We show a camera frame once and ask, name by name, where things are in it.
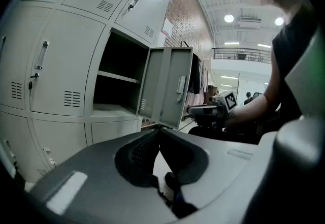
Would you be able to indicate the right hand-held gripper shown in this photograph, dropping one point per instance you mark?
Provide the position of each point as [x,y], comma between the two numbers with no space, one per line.
[223,103]

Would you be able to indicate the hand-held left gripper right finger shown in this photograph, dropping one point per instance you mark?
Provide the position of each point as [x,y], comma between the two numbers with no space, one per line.
[223,167]

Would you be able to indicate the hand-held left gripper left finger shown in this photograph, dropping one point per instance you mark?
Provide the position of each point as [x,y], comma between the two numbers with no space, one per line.
[101,167]

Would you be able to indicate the grey locker door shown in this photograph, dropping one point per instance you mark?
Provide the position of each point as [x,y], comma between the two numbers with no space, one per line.
[162,85]

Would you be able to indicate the grey metal locker cabinet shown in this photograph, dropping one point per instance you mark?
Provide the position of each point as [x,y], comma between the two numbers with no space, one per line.
[63,65]

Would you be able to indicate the person's right forearm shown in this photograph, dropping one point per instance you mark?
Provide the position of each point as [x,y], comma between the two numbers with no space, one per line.
[254,108]

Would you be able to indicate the rack of hanging clothes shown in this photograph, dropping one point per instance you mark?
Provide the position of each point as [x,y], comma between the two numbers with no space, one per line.
[207,83]

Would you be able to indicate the dark hanging jacket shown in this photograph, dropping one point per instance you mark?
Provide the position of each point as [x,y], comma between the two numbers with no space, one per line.
[194,75]

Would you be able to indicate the metal balcony railing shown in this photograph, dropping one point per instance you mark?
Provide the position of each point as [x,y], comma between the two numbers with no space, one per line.
[241,54]

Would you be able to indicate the person's black sleeveless top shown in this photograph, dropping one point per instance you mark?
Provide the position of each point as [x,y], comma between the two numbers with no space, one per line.
[287,50]

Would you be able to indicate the round ceiling lamp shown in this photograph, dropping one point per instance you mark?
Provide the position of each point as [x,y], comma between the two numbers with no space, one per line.
[228,18]
[279,21]

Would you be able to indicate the ceiling air conditioner vent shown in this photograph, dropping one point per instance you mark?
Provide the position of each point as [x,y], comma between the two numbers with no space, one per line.
[250,19]

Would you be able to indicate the white wall poster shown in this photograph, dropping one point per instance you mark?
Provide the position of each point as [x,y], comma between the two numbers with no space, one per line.
[167,27]

